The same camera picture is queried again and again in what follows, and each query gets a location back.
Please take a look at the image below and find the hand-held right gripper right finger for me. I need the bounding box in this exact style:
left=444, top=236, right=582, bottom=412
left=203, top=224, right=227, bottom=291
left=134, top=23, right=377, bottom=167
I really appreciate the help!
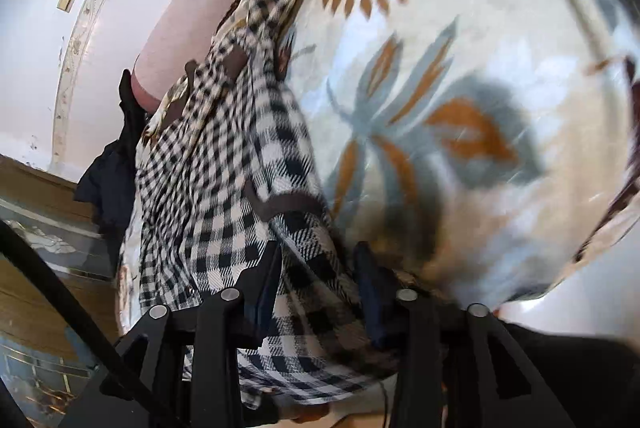
left=353, top=242, right=577, bottom=428

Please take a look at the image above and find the pink padded headboard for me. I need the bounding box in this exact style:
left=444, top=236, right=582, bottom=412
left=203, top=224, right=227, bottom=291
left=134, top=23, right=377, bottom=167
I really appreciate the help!
left=134, top=0, right=326, bottom=103

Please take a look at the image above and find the black cable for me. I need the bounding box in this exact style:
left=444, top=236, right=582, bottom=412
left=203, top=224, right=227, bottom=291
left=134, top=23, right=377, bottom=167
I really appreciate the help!
left=0, top=220, right=168, bottom=428

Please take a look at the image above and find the black and white checked coat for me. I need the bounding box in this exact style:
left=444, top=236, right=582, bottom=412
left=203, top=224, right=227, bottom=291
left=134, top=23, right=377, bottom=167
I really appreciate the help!
left=117, top=0, right=431, bottom=409

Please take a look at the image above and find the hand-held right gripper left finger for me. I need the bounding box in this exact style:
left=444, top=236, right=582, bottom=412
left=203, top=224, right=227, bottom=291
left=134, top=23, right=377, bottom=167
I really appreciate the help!
left=60, top=241, right=285, bottom=428

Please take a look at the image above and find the floral printed blanket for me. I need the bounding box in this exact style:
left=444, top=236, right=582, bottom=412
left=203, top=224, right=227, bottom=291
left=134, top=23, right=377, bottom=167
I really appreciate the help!
left=115, top=0, right=640, bottom=309

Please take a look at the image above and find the wooden glass door cabinet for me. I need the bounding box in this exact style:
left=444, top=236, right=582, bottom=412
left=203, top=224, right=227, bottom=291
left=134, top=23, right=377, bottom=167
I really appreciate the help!
left=0, top=154, right=128, bottom=428

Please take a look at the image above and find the dark cloth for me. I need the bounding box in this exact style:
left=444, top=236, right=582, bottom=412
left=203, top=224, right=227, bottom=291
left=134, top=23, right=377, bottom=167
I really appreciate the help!
left=74, top=69, right=157, bottom=279

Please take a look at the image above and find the ornate wall moulding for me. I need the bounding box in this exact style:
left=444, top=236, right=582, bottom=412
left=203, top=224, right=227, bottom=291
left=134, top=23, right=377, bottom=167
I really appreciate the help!
left=51, top=0, right=176, bottom=170

